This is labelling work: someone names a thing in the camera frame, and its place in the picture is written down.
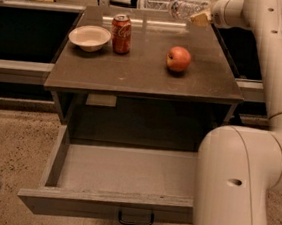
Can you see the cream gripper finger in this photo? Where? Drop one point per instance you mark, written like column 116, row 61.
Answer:
column 202, row 18

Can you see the clear plastic water bottle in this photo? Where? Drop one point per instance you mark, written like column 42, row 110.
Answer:
column 181, row 9

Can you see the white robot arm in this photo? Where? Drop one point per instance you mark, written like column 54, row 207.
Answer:
column 237, row 165

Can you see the grey open top drawer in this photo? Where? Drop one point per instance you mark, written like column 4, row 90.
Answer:
column 90, row 180

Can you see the red apple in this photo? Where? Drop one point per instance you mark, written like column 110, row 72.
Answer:
column 178, row 59

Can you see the red coca-cola can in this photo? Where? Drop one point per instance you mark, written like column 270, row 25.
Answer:
column 121, row 34

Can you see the grey cabinet table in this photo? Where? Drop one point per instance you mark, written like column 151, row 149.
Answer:
column 143, row 71

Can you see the white bowl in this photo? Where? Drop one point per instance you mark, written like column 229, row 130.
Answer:
column 89, row 38

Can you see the white label under tabletop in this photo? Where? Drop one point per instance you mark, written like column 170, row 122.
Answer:
column 101, row 100

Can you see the white wire basket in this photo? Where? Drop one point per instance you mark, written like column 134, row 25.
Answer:
column 162, row 5

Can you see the black drawer handle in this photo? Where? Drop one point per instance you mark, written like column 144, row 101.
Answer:
column 133, row 219

